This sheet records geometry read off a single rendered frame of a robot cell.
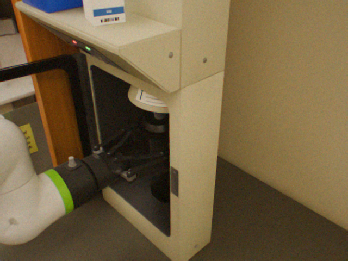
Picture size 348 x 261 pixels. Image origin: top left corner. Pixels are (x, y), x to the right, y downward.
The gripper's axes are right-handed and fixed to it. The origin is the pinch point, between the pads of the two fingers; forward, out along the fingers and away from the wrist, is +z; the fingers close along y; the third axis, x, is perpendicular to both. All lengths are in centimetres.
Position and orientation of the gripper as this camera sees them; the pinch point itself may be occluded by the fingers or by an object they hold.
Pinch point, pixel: (161, 138)
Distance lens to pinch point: 84.0
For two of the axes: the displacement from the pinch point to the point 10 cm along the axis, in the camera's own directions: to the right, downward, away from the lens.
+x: 0.0, 8.3, 5.5
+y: -6.9, -4.0, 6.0
